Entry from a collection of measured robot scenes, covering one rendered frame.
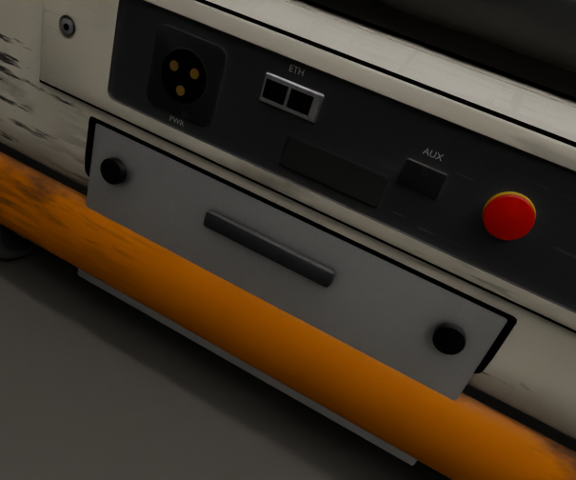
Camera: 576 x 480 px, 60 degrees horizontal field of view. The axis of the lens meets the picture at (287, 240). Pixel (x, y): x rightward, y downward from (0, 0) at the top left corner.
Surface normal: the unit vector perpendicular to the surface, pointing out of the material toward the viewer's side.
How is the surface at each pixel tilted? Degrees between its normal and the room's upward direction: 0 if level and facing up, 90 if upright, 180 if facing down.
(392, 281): 90
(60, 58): 90
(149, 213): 90
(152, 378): 0
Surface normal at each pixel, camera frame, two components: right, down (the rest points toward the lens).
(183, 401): 0.29, -0.83
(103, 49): -0.39, 0.34
